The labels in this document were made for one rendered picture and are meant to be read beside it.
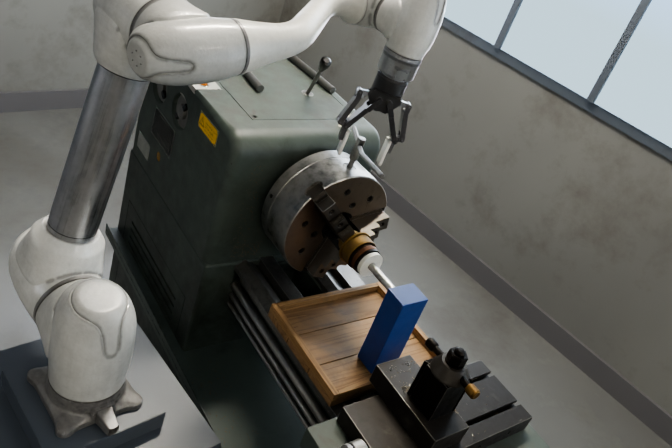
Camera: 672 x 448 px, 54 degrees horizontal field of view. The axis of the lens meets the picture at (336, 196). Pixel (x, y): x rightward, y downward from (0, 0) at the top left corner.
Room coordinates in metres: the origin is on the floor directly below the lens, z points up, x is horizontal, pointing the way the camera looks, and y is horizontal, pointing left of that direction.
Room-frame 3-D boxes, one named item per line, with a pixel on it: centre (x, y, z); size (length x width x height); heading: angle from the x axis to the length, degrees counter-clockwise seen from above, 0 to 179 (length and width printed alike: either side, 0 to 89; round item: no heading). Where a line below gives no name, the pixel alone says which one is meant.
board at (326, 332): (1.29, -0.18, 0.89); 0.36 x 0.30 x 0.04; 134
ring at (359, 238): (1.37, -0.10, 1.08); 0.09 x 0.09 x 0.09; 44
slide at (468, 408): (1.05, -0.38, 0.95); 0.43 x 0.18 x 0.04; 134
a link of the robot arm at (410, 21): (1.47, -0.02, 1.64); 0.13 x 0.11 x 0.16; 51
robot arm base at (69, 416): (0.91, 0.34, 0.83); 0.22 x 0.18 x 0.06; 52
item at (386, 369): (1.03, -0.31, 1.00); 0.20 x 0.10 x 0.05; 44
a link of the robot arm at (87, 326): (0.93, 0.37, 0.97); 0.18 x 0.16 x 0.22; 51
